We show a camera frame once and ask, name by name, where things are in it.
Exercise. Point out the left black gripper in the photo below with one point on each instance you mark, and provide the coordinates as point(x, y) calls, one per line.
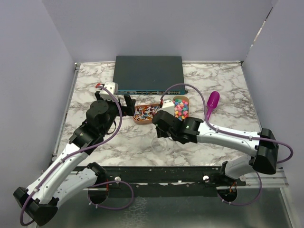
point(128, 109)

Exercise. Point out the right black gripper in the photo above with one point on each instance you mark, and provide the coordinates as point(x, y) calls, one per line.
point(160, 134)

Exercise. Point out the clear plastic jar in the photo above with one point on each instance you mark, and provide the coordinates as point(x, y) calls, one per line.
point(159, 145)

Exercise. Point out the beige tray of star candies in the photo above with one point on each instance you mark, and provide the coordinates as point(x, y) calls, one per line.
point(181, 107)

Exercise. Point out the purple plastic scoop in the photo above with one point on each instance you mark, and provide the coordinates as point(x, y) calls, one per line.
point(212, 103)

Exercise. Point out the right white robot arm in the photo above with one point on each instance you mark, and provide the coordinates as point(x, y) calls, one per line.
point(260, 148)

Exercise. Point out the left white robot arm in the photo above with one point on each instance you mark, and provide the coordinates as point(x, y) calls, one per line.
point(42, 199)

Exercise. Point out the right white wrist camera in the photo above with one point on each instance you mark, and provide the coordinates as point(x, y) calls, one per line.
point(168, 106)

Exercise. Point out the blue network switch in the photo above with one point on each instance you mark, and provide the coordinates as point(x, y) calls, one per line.
point(148, 75)

